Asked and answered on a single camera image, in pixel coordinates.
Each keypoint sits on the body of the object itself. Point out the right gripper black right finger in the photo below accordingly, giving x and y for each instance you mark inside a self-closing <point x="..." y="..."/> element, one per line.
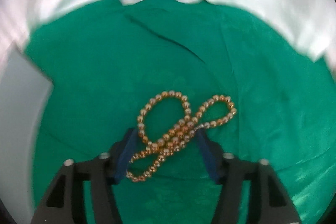
<point x="269" y="201"/>

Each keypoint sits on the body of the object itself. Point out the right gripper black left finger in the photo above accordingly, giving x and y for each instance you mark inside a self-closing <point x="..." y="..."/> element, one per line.
<point x="63" y="201"/>

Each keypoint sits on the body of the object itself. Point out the white cardboard box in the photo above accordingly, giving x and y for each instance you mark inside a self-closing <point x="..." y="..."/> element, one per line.
<point x="25" y="91"/>

